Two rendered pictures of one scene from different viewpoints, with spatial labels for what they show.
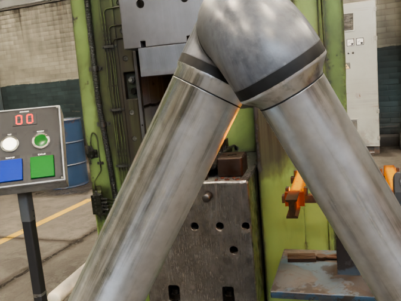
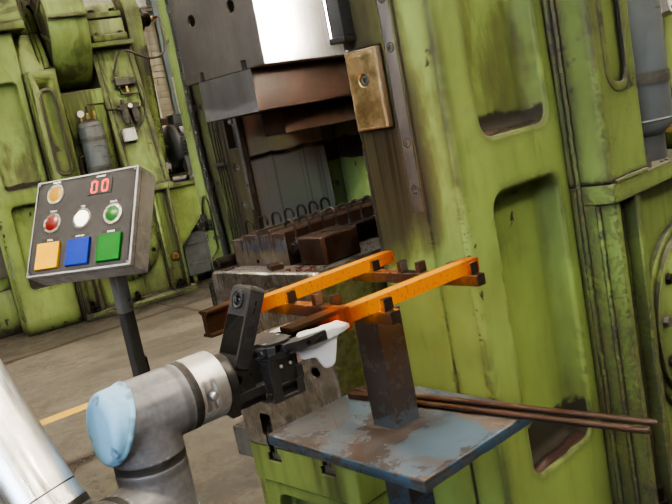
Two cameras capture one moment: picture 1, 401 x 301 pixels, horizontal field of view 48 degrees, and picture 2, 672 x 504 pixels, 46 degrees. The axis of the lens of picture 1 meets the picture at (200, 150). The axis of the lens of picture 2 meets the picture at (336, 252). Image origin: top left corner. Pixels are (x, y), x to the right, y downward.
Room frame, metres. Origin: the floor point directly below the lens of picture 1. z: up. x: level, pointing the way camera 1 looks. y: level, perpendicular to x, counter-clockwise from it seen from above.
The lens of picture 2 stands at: (0.03, -1.07, 1.23)
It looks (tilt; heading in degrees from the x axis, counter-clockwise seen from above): 10 degrees down; 32
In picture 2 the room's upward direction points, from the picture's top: 11 degrees counter-clockwise
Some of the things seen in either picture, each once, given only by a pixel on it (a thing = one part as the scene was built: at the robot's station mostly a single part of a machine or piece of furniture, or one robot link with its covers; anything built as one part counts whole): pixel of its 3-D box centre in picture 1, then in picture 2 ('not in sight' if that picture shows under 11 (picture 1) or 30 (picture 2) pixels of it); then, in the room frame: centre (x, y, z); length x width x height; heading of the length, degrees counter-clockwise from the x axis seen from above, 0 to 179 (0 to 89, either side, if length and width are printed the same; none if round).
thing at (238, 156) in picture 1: (233, 163); (329, 244); (1.54, -0.11, 0.95); 0.12 x 0.08 x 0.06; 166
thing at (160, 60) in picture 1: (184, 61); (293, 86); (1.73, 0.03, 1.32); 0.42 x 0.20 x 0.10; 166
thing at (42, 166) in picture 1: (42, 166); (109, 247); (1.48, 0.52, 1.01); 0.07 x 0.05 x 0.07; 101
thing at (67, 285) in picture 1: (86, 269); not in sight; (1.53, 0.44, 0.62); 0.44 x 0.05 x 0.05; 166
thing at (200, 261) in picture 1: (213, 221); (358, 327); (1.73, -0.03, 0.69); 0.56 x 0.38 x 0.45; 166
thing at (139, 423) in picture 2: not in sight; (143, 414); (0.69, -0.33, 0.92); 0.12 x 0.09 x 0.10; 161
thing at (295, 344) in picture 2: not in sight; (296, 342); (0.90, -0.43, 0.94); 0.09 x 0.05 x 0.02; 146
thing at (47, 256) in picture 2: not in sight; (48, 256); (1.45, 0.72, 1.01); 0.07 x 0.05 x 0.07; 101
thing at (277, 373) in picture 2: not in sight; (254, 371); (0.85, -0.39, 0.91); 0.12 x 0.08 x 0.09; 161
